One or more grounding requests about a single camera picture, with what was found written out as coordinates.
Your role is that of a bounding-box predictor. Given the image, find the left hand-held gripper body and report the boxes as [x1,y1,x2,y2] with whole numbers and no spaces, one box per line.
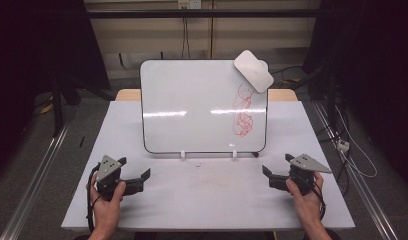
[96,155,127,202]

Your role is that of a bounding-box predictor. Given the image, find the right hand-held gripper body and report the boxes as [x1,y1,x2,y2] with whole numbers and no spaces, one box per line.
[289,153,333,196]

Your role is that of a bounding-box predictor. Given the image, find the white whiteboard eraser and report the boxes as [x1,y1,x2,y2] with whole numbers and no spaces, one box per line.
[233,49,275,94]

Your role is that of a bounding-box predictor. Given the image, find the person's right hand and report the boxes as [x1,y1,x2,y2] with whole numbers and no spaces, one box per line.
[285,172,325,230]

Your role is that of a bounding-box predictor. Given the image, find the person's left hand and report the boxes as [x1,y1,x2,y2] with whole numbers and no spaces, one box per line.
[89,181,127,233]

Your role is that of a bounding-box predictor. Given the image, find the white power strip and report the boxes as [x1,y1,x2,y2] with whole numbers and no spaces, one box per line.
[336,139,351,153]

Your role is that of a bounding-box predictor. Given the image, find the black metal stand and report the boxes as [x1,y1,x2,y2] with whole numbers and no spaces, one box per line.
[51,74,83,138]

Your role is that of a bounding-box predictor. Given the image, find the white whiteboard with black rim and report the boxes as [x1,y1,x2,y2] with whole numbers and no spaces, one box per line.
[139,59,269,155]

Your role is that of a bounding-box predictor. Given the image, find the dark curtain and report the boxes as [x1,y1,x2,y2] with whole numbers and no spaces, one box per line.
[0,0,112,169]
[302,0,408,183]

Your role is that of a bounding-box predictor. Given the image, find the brown vertical pipe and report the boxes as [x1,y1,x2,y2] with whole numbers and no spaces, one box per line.
[209,0,215,60]

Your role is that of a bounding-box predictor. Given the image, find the black horizontal bar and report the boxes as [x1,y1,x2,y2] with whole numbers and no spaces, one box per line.
[84,8,324,19]

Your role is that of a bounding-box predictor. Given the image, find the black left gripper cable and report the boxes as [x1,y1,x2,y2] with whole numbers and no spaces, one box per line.
[85,164,102,234]

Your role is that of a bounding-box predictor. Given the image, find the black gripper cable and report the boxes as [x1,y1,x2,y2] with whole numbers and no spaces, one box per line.
[311,181,328,222]
[85,164,102,234]

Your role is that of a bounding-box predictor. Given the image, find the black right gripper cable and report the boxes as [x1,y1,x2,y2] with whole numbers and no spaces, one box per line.
[311,181,328,222]

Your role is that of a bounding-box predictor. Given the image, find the aluminium floor rail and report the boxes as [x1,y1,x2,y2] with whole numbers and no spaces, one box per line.
[312,100,399,240]
[0,122,72,240]

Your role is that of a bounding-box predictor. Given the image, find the black floor cables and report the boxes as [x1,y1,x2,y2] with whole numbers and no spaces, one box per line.
[318,99,351,198]

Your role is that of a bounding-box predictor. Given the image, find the white cable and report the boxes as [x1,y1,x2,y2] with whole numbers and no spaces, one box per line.
[334,105,378,179]

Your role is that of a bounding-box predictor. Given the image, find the black wall cable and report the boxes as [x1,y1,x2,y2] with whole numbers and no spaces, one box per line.
[181,17,190,60]

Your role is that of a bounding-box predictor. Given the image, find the white wall socket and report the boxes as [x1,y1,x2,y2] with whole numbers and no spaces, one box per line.
[177,0,203,10]

